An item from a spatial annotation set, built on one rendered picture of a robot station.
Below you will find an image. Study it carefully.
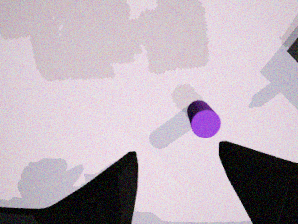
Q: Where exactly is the purple cylinder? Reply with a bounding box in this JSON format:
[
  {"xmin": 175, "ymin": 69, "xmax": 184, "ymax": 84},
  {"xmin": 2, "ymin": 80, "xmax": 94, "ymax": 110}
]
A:
[{"xmin": 188, "ymin": 100, "xmax": 221, "ymax": 139}]

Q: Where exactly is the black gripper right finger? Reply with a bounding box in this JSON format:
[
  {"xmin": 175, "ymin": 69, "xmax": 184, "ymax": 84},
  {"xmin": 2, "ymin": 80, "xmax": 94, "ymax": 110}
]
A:
[{"xmin": 218, "ymin": 140, "xmax": 298, "ymax": 224}]

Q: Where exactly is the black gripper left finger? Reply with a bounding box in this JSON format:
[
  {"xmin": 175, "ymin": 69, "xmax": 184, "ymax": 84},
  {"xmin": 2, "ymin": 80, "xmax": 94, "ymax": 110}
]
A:
[{"xmin": 0, "ymin": 152, "xmax": 138, "ymax": 224}]

